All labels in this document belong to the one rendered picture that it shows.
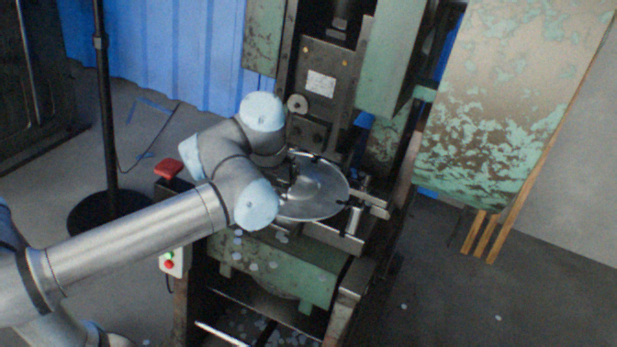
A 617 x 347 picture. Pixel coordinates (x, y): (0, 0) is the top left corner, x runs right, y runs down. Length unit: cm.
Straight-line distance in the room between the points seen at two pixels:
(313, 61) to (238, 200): 56
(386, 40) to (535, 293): 170
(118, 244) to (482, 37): 59
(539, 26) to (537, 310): 184
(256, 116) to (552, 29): 46
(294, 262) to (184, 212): 66
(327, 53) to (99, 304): 131
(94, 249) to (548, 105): 67
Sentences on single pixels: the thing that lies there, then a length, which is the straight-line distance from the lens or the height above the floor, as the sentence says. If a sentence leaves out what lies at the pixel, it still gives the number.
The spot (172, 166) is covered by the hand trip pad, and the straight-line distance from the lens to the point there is 144.
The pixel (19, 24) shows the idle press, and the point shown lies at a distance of 259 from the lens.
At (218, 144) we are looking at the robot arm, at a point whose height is 114.
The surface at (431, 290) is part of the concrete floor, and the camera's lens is 234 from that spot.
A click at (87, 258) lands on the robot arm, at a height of 108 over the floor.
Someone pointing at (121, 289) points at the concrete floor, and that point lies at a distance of 214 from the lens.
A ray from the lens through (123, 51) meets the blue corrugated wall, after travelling 334.
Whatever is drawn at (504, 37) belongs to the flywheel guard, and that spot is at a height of 140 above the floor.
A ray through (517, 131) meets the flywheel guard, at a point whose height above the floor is 127.
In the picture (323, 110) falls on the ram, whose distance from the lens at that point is 129.
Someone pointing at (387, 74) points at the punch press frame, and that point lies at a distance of 115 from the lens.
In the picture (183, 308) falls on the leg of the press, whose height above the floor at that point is 29.
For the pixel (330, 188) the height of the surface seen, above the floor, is 78.
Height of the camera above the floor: 163
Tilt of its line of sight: 37 degrees down
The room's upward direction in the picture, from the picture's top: 11 degrees clockwise
